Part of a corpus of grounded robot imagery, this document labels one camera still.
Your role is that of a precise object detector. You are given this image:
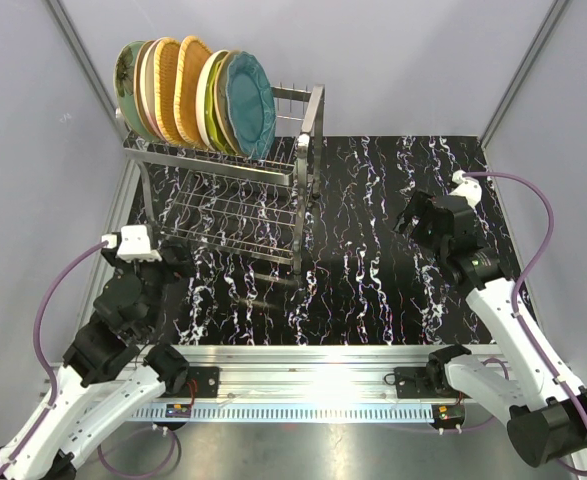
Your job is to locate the peach bird plate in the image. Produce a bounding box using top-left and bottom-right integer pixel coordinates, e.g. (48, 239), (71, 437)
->
(213, 50), (242, 155)
(133, 40), (155, 141)

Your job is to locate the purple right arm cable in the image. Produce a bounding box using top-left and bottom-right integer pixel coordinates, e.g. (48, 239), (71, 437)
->
(387, 170), (587, 475)

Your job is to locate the cream round plate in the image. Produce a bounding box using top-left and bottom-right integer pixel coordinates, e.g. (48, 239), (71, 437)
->
(195, 50), (229, 151)

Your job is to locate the mint green flower plate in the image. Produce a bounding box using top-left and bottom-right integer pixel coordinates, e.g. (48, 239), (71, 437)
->
(113, 41), (144, 137)

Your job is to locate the black marble pattern mat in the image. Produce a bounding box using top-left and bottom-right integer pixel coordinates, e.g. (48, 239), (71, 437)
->
(152, 135), (492, 346)

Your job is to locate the cream and pink plate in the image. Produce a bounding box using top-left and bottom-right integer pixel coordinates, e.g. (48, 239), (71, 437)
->
(140, 40), (163, 140)

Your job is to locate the wooden plate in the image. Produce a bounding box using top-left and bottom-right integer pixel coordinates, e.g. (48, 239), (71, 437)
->
(153, 37), (183, 145)

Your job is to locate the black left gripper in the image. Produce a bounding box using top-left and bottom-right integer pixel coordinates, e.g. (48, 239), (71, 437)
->
(104, 238), (195, 336)

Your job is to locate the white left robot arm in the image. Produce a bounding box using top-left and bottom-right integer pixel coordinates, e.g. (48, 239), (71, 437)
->
(0, 235), (195, 479)

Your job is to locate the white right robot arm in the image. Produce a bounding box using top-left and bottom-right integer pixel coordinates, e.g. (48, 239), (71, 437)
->
(394, 191), (587, 467)

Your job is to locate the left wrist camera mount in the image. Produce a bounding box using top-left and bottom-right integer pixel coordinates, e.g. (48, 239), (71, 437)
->
(101, 224), (162, 262)

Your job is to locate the teal scalloped plate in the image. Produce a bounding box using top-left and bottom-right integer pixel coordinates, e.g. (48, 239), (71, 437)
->
(224, 51), (276, 159)

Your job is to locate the stainless steel dish rack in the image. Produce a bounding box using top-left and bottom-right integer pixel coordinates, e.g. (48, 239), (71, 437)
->
(124, 84), (325, 274)

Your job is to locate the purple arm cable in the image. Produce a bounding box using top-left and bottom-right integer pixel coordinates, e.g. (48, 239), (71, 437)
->
(0, 238), (182, 476)
(387, 170), (587, 475)

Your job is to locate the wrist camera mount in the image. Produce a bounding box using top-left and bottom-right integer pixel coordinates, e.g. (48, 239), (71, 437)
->
(101, 224), (162, 262)
(450, 170), (482, 209)

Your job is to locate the aluminium mounting rail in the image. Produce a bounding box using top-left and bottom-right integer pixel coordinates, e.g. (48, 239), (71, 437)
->
(37, 344), (587, 424)

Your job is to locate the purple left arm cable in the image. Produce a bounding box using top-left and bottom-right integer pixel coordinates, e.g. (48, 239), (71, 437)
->
(0, 238), (182, 476)

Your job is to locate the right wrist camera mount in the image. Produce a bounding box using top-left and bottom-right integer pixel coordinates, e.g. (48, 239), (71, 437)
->
(450, 170), (482, 209)

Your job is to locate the yellow green plate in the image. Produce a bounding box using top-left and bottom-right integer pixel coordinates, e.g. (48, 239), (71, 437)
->
(204, 55), (232, 154)

